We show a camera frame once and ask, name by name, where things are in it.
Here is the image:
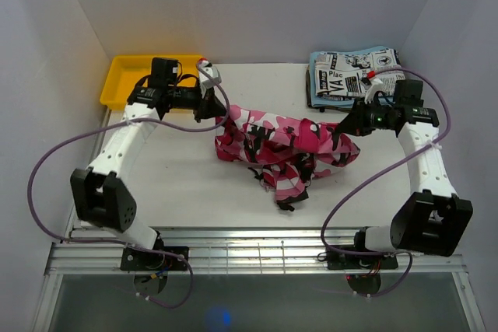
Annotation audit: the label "yellow plastic tray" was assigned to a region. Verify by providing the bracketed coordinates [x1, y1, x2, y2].
[100, 54, 202, 110]

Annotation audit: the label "pink camouflage trousers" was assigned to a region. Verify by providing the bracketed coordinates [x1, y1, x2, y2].
[214, 105, 360, 211]

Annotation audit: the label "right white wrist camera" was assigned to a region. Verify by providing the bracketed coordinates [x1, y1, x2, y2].
[362, 71, 384, 103]

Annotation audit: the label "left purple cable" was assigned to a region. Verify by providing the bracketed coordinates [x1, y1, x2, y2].
[26, 66, 230, 309]

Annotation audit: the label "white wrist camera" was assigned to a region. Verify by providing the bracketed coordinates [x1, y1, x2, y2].
[196, 58, 222, 95]
[362, 71, 384, 103]

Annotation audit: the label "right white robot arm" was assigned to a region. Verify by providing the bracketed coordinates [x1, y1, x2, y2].
[337, 78, 473, 267]

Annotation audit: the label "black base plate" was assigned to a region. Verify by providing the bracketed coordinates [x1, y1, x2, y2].
[119, 247, 187, 272]
[321, 245, 398, 271]

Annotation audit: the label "aluminium rail frame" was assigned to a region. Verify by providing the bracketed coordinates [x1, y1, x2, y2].
[33, 108, 486, 332]

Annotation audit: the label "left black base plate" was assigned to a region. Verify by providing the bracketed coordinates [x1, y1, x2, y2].
[119, 247, 187, 272]

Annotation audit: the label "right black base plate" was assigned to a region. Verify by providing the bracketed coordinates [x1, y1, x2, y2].
[321, 245, 398, 271]

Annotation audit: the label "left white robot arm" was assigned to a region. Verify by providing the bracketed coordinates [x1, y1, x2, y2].
[70, 58, 229, 270]

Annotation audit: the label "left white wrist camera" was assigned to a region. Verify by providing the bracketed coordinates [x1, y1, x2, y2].
[196, 58, 222, 95]

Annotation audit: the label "newspaper print folded trousers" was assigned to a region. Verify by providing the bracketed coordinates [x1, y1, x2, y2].
[306, 46, 401, 110]

